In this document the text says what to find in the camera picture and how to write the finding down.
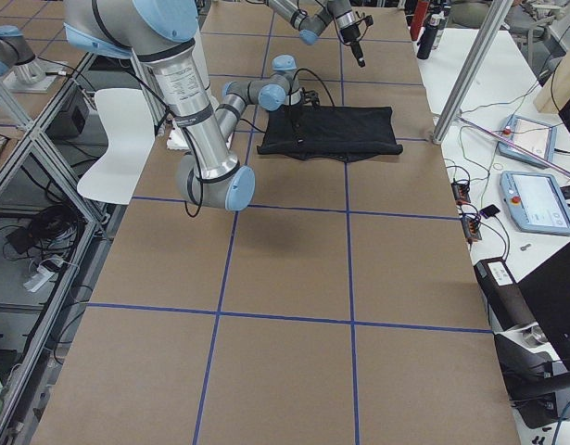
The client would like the white plastic chair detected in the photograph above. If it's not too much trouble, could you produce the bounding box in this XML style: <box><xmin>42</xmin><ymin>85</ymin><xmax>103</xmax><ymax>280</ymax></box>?
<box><xmin>77</xmin><ymin>88</ymin><xmax>155</xmax><ymax>205</ymax></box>

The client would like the far teach pendant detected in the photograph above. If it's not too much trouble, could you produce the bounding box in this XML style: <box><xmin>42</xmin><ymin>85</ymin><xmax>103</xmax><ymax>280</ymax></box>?
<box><xmin>497</xmin><ymin>115</ymin><xmax>557</xmax><ymax>169</ymax></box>

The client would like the black graphic t-shirt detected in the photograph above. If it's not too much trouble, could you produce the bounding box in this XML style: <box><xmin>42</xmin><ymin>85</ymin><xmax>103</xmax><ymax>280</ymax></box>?
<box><xmin>257</xmin><ymin>106</ymin><xmax>403</xmax><ymax>163</ymax></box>

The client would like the black box with label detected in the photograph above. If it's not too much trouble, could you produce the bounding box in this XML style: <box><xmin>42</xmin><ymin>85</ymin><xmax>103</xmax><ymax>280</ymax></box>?
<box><xmin>474</xmin><ymin>257</ymin><xmax>536</xmax><ymax>330</ymax></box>

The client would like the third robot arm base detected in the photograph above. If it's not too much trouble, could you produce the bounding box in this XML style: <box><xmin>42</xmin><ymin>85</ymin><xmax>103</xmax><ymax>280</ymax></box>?
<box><xmin>0</xmin><ymin>25</ymin><xmax>56</xmax><ymax>94</ymax></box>

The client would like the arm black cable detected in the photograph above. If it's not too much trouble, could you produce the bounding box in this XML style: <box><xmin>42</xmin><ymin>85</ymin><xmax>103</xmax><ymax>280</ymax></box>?
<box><xmin>126</xmin><ymin>45</ymin><xmax>336</xmax><ymax>219</ymax></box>

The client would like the red bottle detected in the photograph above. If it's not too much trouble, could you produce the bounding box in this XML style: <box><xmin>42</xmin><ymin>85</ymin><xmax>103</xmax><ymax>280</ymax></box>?
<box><xmin>410</xmin><ymin>0</ymin><xmax>430</xmax><ymax>42</ymax></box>

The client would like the black monitor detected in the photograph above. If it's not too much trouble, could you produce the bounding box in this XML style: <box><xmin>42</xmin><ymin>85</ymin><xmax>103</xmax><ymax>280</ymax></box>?
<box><xmin>515</xmin><ymin>87</ymin><xmax>570</xmax><ymax>367</ymax></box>

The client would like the black bottle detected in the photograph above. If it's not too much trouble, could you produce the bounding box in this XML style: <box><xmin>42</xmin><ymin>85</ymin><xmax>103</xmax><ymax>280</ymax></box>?
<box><xmin>416</xmin><ymin>13</ymin><xmax>442</xmax><ymax>60</ymax></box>

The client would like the white power strip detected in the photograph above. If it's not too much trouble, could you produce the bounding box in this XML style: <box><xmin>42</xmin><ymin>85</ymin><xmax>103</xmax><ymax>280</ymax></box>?
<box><xmin>23</xmin><ymin>260</ymin><xmax>58</xmax><ymax>293</ymax></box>

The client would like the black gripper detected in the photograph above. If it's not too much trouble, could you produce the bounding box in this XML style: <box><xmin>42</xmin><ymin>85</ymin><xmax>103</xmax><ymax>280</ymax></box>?
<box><xmin>286</xmin><ymin>88</ymin><xmax>320</xmax><ymax>145</ymax></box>
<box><xmin>339</xmin><ymin>13</ymin><xmax>374</xmax><ymax>68</ymax></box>

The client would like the teach pendant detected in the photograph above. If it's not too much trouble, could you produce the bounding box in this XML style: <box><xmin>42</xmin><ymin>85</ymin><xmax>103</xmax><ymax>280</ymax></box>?
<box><xmin>497</xmin><ymin>115</ymin><xmax>557</xmax><ymax>169</ymax></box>
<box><xmin>499</xmin><ymin>172</ymin><xmax>570</xmax><ymax>236</ymax></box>

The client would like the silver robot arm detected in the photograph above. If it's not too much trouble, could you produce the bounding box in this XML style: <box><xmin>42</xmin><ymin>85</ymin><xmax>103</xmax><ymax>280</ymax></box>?
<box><xmin>64</xmin><ymin>0</ymin><xmax>302</xmax><ymax>211</ymax></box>
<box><xmin>264</xmin><ymin>0</ymin><xmax>374</xmax><ymax>68</ymax></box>

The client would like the aluminium frame post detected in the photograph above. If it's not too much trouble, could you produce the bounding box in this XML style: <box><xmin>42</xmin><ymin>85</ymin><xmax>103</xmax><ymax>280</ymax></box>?
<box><xmin>432</xmin><ymin>1</ymin><xmax>512</xmax><ymax>145</ymax></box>

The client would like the near teach pendant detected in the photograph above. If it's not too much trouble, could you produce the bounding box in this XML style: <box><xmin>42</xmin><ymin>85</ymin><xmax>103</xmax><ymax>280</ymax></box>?
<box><xmin>499</xmin><ymin>172</ymin><xmax>570</xmax><ymax>236</ymax></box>

